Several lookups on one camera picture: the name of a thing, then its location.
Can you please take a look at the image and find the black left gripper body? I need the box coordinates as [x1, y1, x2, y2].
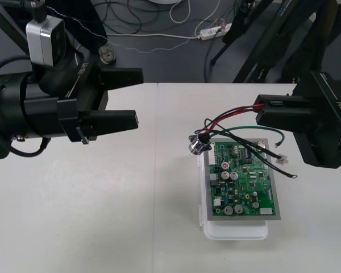
[39, 52, 109, 144]

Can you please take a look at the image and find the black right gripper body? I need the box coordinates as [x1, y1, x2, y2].
[290, 71, 341, 169]

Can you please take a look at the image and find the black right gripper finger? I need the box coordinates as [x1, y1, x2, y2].
[253, 94, 322, 111]
[255, 106, 324, 134]

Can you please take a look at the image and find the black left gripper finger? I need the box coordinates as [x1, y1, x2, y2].
[102, 68, 145, 92]
[78, 109, 139, 140]

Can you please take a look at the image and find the red black green cable bundle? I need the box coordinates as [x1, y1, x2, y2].
[188, 103, 298, 180]

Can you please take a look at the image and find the black office chair base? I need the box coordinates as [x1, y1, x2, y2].
[45, 0, 118, 65]

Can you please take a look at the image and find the black tripod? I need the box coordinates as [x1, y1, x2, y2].
[210, 0, 313, 84]
[0, 0, 32, 57]

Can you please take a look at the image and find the white power strip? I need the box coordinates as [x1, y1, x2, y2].
[198, 22, 234, 41]

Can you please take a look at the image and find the white straight floor cable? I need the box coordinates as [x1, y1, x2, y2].
[105, 31, 202, 39]

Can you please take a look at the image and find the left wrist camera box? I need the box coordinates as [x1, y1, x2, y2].
[25, 15, 66, 68]

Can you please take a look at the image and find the white looped floor cable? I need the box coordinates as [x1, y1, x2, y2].
[169, 0, 217, 24]

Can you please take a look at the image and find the green circuit board grey frame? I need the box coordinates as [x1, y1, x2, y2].
[203, 138, 283, 224]

